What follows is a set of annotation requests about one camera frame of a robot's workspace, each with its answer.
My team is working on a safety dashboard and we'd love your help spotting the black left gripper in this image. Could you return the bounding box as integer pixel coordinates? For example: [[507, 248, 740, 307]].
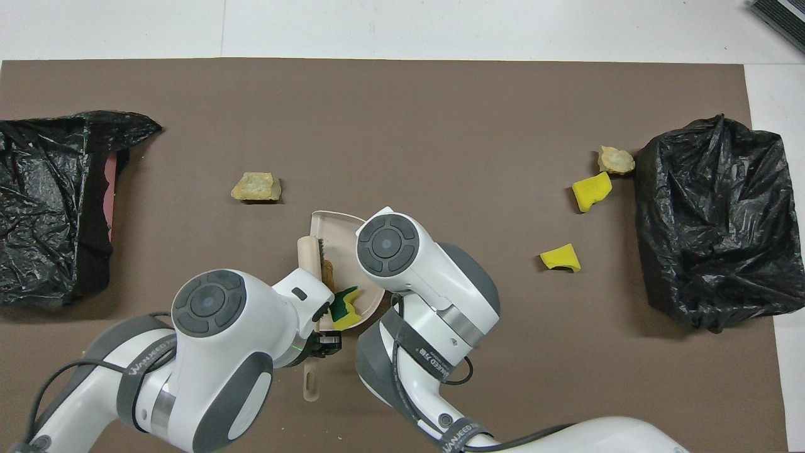
[[307, 332, 343, 361]]

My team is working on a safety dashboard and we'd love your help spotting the yellow and green sponge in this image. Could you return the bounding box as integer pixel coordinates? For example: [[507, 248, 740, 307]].
[[331, 286, 364, 331]]

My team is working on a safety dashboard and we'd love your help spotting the beige hand brush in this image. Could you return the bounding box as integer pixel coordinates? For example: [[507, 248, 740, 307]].
[[297, 235, 337, 402]]

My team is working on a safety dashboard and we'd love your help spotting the beige plastic dustpan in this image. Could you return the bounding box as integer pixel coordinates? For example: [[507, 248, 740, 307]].
[[309, 211, 386, 328]]

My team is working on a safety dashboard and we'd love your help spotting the pale wedge foam chunk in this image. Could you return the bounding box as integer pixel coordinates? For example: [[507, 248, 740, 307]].
[[231, 172, 282, 202]]

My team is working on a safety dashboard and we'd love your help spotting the small curled yellow sponge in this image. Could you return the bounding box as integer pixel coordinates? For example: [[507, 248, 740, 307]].
[[540, 243, 582, 273]]

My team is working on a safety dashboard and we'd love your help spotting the large yellow sponge piece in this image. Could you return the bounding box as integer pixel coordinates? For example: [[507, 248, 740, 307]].
[[572, 172, 613, 213]]

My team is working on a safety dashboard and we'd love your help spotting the tan crusty foam chunk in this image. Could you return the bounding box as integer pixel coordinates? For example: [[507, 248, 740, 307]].
[[597, 145, 636, 175]]

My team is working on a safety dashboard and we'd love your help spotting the black bag over pink bin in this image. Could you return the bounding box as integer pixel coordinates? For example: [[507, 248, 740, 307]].
[[0, 111, 163, 308]]

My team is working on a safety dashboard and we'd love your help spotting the brown table mat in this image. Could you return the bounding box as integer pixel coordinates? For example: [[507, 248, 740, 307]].
[[0, 58, 790, 453]]

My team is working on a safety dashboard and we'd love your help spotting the dark grey ribbed object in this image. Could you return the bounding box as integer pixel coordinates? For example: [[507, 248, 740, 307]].
[[748, 0, 805, 54]]

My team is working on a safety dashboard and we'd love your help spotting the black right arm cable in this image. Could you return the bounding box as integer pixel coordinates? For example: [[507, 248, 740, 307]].
[[389, 294, 570, 453]]

